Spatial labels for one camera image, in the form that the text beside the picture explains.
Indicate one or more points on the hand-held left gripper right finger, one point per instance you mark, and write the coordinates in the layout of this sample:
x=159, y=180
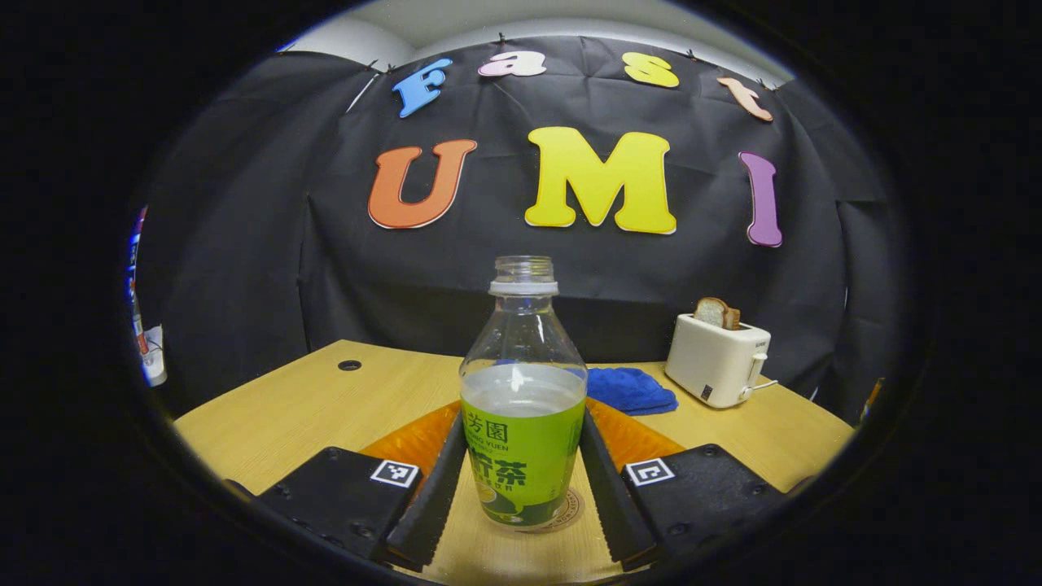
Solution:
x=610, y=505

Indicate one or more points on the green label water bottle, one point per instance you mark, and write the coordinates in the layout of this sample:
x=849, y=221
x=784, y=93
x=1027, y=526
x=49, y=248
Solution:
x=525, y=456

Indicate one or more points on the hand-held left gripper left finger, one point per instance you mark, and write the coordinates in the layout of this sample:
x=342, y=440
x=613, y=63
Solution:
x=427, y=509

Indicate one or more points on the toasted bread slice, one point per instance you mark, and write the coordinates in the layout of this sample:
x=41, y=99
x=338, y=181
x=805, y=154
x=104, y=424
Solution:
x=716, y=313

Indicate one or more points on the black backdrop cloth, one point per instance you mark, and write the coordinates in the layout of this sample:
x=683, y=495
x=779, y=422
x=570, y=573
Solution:
x=326, y=268

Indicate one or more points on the round cork coaster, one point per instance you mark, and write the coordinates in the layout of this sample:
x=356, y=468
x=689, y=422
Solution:
x=574, y=509

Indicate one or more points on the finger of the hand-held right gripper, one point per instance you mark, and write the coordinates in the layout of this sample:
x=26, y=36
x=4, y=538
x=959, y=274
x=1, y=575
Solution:
x=873, y=399

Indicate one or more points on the blue towel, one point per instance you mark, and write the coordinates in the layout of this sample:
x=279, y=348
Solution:
x=631, y=391

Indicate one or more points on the white toaster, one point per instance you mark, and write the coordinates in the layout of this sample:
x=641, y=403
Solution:
x=716, y=362

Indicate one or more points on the computer monitor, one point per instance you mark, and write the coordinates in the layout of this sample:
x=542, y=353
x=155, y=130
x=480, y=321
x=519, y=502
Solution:
x=133, y=260

